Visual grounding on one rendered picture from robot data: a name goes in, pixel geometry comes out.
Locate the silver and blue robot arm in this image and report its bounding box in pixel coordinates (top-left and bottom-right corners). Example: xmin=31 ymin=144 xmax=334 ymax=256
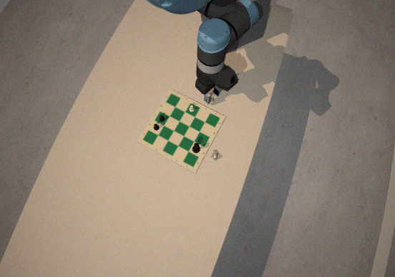
xmin=147 ymin=0 xmax=259 ymax=67

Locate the white chess king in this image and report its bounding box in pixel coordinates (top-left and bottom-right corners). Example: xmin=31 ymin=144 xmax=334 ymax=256
xmin=209 ymin=92 xmax=215 ymax=104

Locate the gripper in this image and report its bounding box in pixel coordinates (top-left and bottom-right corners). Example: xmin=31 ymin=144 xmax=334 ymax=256
xmin=195 ymin=56 xmax=238 ymax=104

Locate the green and cream chessboard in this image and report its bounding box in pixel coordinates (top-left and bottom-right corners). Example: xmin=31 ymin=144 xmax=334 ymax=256
xmin=137 ymin=89 xmax=225 ymax=173

